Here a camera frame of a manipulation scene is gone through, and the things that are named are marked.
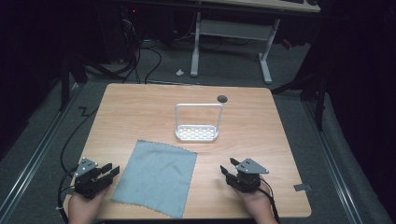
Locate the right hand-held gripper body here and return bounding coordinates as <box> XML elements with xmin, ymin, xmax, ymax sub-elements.
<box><xmin>227</xmin><ymin>158</ymin><xmax>270</xmax><ymax>194</ymax></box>

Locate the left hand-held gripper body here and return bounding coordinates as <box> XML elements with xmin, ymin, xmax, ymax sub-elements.
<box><xmin>73</xmin><ymin>157</ymin><xmax>110</xmax><ymax>200</ymax></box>

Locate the grey-blue cloth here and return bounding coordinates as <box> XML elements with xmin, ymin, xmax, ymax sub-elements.
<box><xmin>110</xmin><ymin>139</ymin><xmax>198</xmax><ymax>219</ymax></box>

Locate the white towel rack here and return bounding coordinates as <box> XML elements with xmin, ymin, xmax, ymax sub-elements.
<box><xmin>174</xmin><ymin>103</ymin><xmax>224</xmax><ymax>143</ymax></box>

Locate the person's left hand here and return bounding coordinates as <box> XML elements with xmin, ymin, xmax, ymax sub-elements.
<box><xmin>67</xmin><ymin>186</ymin><xmax>110</xmax><ymax>224</ymax></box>

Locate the person's right hand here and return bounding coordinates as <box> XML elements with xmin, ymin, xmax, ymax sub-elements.
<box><xmin>233</xmin><ymin>179</ymin><xmax>278</xmax><ymax>224</ymax></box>

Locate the black metal stand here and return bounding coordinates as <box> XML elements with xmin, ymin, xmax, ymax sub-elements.
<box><xmin>271</xmin><ymin>71</ymin><xmax>328</xmax><ymax>133</ymax></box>
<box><xmin>58</xmin><ymin>52</ymin><xmax>125</xmax><ymax>112</ymax></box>

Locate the white-legged desk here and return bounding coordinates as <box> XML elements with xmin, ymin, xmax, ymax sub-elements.
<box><xmin>189</xmin><ymin>0</ymin><xmax>321</xmax><ymax>85</ymax></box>

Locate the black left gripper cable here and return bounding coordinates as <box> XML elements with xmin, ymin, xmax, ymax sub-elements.
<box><xmin>56</xmin><ymin>106</ymin><xmax>99</xmax><ymax>224</ymax></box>

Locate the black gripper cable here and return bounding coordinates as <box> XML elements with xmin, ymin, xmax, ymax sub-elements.
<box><xmin>257</xmin><ymin>176</ymin><xmax>281</xmax><ymax>224</ymax></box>
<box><xmin>56</xmin><ymin>106</ymin><xmax>99</xmax><ymax>224</ymax></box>

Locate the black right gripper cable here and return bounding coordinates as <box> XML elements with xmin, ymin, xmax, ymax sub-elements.
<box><xmin>257</xmin><ymin>176</ymin><xmax>281</xmax><ymax>224</ymax></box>

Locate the bundle of black cables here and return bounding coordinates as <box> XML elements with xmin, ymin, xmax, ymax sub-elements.
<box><xmin>83</xmin><ymin>18</ymin><xmax>163</xmax><ymax>84</ymax></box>

